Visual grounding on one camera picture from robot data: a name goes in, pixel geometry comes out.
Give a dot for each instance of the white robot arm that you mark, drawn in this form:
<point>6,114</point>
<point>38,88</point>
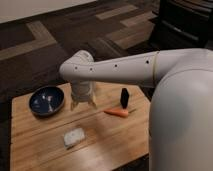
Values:
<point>181,109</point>

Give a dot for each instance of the black ceramic cup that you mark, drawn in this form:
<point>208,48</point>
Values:
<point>124,98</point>

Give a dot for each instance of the dark blue ceramic bowl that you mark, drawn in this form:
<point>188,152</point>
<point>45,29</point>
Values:
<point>46,101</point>

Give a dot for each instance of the white sponge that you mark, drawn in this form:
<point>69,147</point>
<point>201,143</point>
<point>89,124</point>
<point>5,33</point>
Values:
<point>73,137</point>

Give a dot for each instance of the orange carrot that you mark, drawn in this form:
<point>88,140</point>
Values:
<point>119,112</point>

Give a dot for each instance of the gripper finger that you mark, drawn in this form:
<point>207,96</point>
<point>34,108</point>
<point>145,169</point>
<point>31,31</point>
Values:
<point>93,104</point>
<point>73,105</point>

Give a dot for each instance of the black office chair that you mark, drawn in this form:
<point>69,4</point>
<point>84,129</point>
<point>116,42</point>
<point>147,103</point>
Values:
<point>182,24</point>

